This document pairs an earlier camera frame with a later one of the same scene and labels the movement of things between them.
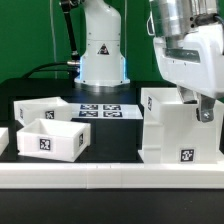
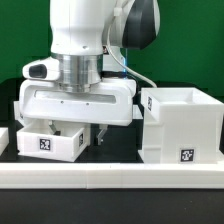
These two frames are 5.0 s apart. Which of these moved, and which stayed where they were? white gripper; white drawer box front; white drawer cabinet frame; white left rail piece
Moved: white gripper
Stayed: white drawer cabinet frame; white drawer box front; white left rail piece
